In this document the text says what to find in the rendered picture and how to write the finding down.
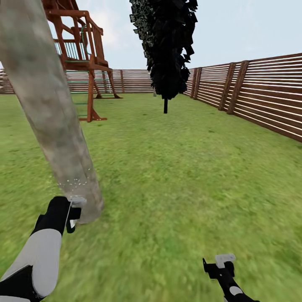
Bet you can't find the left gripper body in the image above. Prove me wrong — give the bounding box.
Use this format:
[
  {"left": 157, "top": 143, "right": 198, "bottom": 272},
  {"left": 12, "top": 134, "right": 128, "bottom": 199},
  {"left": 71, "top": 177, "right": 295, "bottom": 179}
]
[{"left": 68, "top": 207, "right": 82, "bottom": 220}]

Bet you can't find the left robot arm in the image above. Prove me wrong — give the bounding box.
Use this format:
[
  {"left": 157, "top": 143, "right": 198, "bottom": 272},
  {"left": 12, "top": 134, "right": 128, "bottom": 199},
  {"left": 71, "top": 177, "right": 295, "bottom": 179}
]
[{"left": 0, "top": 196, "right": 87, "bottom": 302}]

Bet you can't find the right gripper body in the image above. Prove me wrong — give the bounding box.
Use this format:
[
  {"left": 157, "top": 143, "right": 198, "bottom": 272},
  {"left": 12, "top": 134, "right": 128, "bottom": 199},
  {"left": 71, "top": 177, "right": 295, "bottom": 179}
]
[{"left": 207, "top": 262, "right": 234, "bottom": 283}]

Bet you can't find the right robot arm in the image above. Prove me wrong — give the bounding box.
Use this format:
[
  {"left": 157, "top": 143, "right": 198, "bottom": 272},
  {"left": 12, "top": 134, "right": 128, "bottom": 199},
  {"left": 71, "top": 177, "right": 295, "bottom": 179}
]
[{"left": 203, "top": 254, "right": 260, "bottom": 302}]

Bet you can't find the pesticide atomizer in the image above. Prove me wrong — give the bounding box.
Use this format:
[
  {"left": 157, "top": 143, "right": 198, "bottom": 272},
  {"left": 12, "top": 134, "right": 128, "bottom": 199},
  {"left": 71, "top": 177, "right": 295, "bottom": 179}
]
[{"left": 66, "top": 219, "right": 75, "bottom": 234}]

